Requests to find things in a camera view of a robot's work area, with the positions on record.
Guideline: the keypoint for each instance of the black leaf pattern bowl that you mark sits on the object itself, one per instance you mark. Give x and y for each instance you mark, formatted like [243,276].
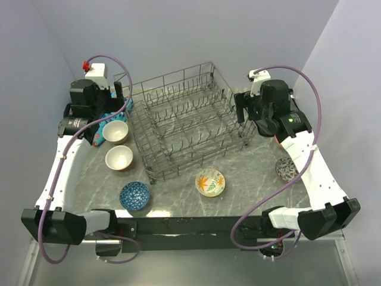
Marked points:
[286,169]

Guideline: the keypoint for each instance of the grey wire dish rack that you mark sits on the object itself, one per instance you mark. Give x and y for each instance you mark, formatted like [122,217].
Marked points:
[184,118]

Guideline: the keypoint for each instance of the white bowl far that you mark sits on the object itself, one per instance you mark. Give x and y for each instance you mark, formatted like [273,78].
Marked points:
[115,132]

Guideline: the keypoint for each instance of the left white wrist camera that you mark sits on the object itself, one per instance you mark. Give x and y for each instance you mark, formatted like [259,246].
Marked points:
[96,72]

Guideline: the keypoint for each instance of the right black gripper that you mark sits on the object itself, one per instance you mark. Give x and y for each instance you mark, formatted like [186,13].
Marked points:
[244,100]

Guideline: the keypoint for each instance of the white bowl near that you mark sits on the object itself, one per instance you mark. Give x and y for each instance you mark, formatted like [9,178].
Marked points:
[119,158]

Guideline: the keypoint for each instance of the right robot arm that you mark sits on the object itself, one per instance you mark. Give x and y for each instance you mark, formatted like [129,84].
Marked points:
[330,208]

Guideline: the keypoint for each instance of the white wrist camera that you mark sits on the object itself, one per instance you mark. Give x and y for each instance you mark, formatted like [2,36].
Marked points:
[96,72]
[257,78]

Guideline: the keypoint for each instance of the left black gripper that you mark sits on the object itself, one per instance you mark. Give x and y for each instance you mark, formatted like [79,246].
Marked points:
[115,105]

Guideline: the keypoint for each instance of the white bowl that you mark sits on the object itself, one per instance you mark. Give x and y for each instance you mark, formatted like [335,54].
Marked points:
[115,132]
[119,158]

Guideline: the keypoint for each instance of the blue shark print cloth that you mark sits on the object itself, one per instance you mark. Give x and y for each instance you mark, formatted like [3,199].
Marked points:
[98,138]

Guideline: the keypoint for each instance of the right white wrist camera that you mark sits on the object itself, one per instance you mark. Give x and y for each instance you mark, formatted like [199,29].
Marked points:
[257,78]

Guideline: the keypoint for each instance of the blue triangle pattern bowl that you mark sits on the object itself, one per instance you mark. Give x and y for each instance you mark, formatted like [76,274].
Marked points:
[134,196]

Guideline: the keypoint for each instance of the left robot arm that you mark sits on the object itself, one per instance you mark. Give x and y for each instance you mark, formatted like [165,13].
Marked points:
[52,220]

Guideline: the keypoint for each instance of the red floral bowl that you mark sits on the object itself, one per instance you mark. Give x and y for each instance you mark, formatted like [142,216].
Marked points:
[277,140]

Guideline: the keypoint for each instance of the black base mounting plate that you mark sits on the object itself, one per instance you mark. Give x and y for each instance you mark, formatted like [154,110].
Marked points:
[169,233]

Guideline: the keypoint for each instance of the orange flower pattern bowl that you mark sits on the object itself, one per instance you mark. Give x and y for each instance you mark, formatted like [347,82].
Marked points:
[210,182]

